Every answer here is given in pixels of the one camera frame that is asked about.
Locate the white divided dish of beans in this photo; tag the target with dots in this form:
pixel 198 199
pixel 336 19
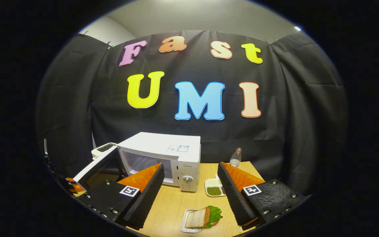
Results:
pixel 213 190

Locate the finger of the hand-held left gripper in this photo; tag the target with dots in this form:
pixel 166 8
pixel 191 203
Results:
pixel 72 186

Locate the clear water bottle red label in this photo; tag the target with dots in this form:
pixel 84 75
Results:
pixel 235 159

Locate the lettuce sandwich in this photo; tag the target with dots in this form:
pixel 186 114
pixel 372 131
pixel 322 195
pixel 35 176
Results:
pixel 202 217

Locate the white microwave oven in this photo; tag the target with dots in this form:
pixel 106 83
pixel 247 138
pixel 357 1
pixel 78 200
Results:
pixel 163 144

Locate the black backdrop cloth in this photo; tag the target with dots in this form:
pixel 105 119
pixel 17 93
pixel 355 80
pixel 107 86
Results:
pixel 291 115

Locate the white toaster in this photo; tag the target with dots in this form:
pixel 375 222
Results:
pixel 102 148

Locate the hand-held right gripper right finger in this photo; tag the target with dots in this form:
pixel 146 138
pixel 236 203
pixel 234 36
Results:
pixel 235 200

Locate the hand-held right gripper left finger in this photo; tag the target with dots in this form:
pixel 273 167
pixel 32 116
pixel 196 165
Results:
pixel 145 200

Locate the small ceiling light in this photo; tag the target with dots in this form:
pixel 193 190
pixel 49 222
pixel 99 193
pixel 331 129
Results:
pixel 297 28

